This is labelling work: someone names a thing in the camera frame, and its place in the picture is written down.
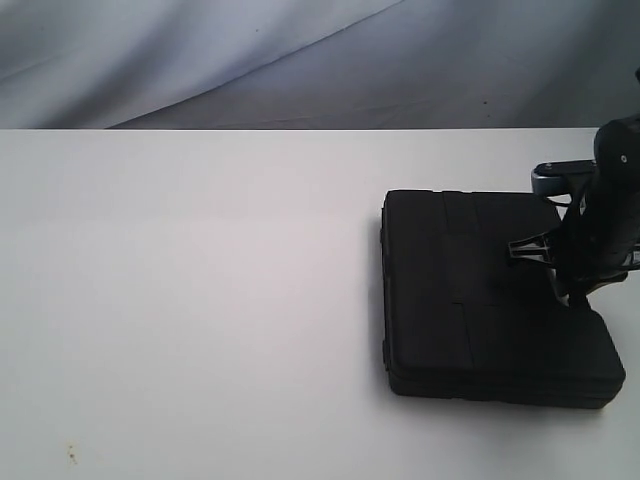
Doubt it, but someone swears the white backdrop cloth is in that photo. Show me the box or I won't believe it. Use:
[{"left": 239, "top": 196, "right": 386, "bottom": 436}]
[{"left": 1, "top": 1, "right": 639, "bottom": 129}]

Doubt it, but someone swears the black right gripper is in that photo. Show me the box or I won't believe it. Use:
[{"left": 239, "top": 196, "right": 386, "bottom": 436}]
[{"left": 507, "top": 115, "right": 639, "bottom": 307}]

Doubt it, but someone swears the black plastic tool case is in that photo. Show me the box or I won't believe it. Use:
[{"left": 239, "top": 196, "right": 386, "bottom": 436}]
[{"left": 380, "top": 190, "right": 626, "bottom": 409}]

